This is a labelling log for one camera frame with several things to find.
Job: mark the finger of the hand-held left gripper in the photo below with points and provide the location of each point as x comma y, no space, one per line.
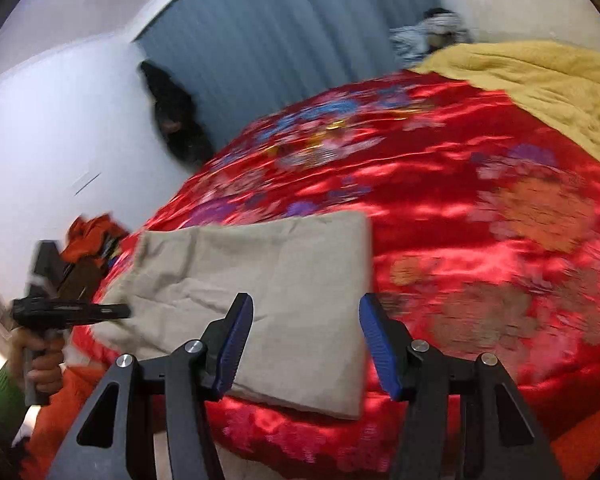
95,311

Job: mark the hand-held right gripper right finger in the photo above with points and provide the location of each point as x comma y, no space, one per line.
380,345

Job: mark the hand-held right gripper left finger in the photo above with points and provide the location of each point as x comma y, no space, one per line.
235,345

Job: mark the beige pants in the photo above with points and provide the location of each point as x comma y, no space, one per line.
280,280

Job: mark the person's green-sleeved left forearm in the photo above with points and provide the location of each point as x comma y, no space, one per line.
0,405

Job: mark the person's left hand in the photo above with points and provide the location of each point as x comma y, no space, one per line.
50,372

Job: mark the orange-red garment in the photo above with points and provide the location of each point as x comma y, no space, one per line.
92,237

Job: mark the person's orange fleece clothing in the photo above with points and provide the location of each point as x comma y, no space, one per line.
55,425

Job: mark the red floral satin blanket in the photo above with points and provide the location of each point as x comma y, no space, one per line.
455,200

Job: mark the black hanging coat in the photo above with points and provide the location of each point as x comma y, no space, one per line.
180,120

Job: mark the blue curtain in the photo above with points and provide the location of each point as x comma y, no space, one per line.
290,40

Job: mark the yellow dotted quilt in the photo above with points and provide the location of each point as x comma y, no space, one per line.
555,85

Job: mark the dark plaid clothes heap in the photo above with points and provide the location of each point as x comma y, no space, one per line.
447,27

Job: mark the cream padded headboard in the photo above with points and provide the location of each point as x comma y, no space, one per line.
535,15

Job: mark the white wall strip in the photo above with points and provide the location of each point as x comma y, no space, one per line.
87,183

